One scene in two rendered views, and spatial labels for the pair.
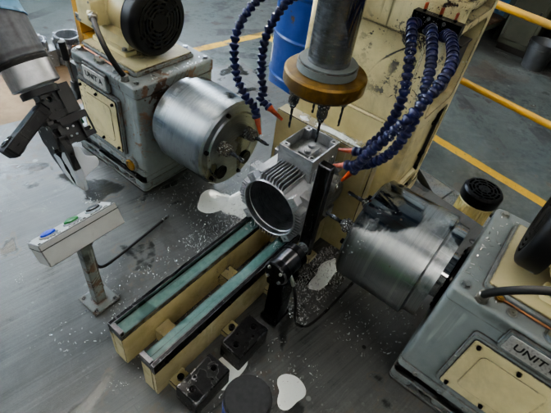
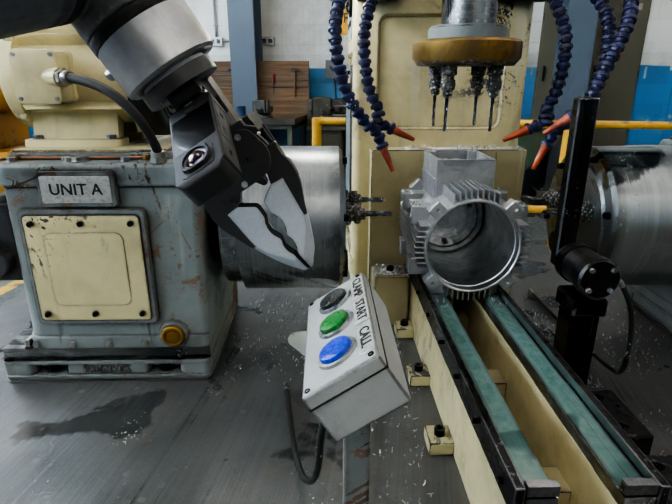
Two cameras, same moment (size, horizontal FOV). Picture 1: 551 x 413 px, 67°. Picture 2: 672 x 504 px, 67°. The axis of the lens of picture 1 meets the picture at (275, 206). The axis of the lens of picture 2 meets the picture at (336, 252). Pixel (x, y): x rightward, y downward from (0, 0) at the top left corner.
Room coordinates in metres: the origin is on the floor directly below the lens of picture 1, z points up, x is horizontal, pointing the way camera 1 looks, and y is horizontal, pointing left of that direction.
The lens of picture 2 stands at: (0.20, 0.63, 1.28)
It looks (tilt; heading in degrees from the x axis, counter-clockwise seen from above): 19 degrees down; 327
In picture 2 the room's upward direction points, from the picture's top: straight up
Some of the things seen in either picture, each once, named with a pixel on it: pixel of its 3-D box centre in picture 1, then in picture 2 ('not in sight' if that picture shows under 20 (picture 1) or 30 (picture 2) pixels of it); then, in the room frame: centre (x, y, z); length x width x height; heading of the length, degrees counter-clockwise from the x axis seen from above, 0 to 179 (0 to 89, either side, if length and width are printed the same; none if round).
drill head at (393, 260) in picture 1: (410, 253); (641, 215); (0.64, -0.32, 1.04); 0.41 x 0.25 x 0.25; 58
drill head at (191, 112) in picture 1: (196, 122); (260, 217); (1.00, 0.27, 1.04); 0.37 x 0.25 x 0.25; 58
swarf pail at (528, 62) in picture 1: (538, 54); not in sight; (4.59, -2.44, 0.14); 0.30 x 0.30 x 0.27
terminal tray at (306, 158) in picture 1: (307, 154); (456, 174); (0.85, -0.06, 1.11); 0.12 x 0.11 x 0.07; 148
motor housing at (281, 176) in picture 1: (292, 189); (458, 229); (0.82, -0.04, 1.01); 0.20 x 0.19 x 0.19; 148
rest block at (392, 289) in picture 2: not in sight; (389, 293); (0.94, 0.02, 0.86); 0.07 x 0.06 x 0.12; 58
